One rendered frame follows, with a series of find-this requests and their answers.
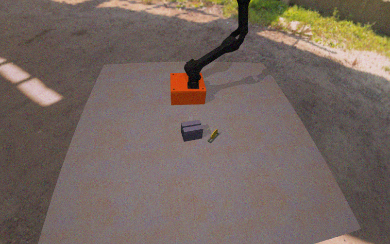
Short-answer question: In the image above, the gold coin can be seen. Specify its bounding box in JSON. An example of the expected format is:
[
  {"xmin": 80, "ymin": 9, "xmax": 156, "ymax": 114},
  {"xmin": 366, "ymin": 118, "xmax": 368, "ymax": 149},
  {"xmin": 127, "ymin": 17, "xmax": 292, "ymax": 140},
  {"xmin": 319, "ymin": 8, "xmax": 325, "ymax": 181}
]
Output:
[{"xmin": 211, "ymin": 129, "xmax": 218, "ymax": 139}]

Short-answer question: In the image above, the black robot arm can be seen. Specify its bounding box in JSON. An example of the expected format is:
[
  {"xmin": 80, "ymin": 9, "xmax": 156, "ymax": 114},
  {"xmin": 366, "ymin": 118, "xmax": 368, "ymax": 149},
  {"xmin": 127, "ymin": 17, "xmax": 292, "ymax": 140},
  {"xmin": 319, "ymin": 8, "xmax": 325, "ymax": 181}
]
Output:
[{"xmin": 184, "ymin": 0, "xmax": 251, "ymax": 89}]

